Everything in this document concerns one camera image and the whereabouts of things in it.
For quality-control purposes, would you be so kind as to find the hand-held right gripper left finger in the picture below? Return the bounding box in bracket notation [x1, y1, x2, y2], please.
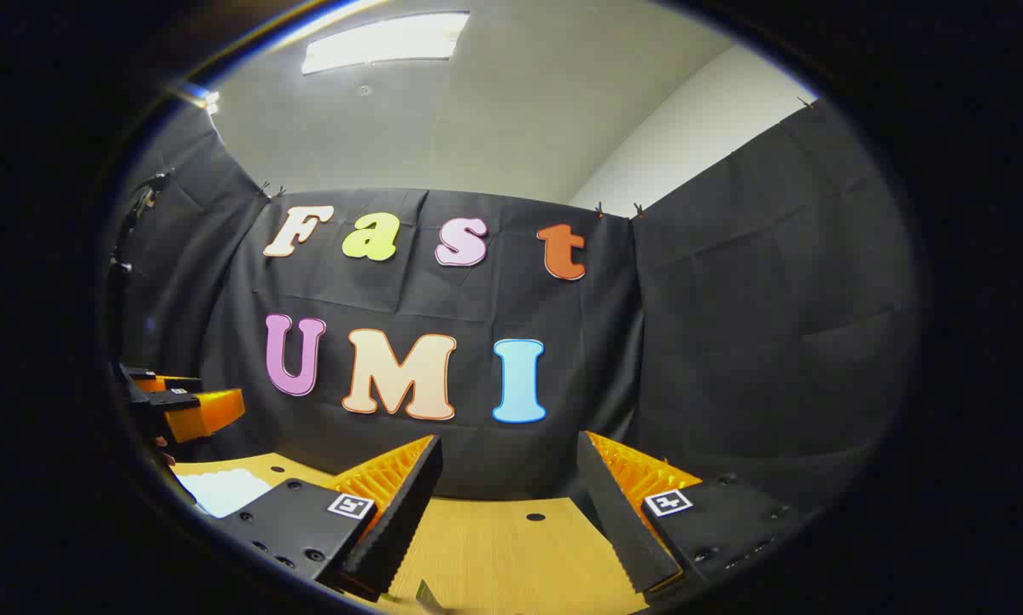
[218, 434, 444, 603]

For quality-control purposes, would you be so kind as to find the light blue suitcase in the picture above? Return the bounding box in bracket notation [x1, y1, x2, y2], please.
[174, 468, 275, 519]

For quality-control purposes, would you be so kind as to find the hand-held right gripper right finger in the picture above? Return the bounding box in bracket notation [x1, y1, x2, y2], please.
[576, 430, 815, 599]

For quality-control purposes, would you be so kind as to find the long ceiling light panel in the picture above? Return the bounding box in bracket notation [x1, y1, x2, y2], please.
[301, 10, 471, 76]

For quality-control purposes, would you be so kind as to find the small ceiling light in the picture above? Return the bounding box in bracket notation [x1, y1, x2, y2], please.
[177, 81, 222, 116]

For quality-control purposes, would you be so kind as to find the black backdrop cloth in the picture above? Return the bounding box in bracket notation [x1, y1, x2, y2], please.
[106, 96, 922, 548]

